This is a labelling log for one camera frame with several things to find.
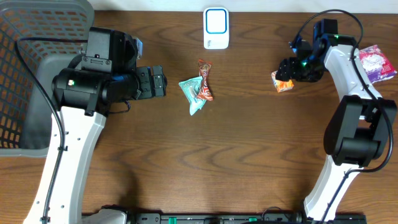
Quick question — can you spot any black camera cable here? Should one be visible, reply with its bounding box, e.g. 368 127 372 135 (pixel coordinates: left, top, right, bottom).
295 8 395 224

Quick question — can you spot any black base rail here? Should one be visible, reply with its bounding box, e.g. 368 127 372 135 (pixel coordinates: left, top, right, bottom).
82 212 368 224

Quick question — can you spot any dark grey plastic basket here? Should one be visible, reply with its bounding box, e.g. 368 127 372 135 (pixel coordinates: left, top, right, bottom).
1 0 95 158

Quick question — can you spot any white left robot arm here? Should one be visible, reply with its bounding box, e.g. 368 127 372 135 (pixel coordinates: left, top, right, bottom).
25 27 167 223

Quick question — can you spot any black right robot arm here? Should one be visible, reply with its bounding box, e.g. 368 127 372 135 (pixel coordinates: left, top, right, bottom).
275 19 397 223

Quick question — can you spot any teal wrapper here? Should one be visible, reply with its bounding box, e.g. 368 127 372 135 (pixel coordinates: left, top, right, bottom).
178 76 206 116

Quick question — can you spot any red purple snack bag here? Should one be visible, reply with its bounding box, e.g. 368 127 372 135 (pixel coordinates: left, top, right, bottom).
359 45 397 83

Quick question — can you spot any orange tissue pack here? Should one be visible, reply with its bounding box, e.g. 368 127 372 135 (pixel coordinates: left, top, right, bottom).
271 71 294 93

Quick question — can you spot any white barcode scanner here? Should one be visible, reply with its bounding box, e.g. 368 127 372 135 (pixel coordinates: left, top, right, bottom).
203 7 229 50

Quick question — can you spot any brown orange candy bar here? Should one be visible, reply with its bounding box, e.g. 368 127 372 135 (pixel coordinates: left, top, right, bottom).
197 59 213 101

